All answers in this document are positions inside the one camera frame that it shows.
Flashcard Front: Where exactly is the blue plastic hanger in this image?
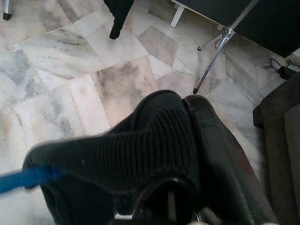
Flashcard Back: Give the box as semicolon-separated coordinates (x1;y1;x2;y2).
0;165;64;195

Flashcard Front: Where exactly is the black knit garment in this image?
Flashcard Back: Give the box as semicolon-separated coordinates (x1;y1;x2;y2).
23;90;201;225

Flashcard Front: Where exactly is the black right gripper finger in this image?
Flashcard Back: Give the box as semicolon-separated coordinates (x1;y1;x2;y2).
182;94;277;225

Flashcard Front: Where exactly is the dark grey fabric sofa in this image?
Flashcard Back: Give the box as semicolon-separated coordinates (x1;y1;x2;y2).
252;72;300;225

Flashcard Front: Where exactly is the black power adapter cable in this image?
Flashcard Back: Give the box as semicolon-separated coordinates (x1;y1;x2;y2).
270;57;300;79

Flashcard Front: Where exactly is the black television console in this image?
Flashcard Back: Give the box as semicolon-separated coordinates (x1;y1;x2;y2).
170;0;300;58

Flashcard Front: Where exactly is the black shirt green logo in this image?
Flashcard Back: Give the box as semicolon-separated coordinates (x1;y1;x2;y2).
104;0;134;40

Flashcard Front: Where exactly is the silver metal clothes rack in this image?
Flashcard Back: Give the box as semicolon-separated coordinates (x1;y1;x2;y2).
2;0;261;94

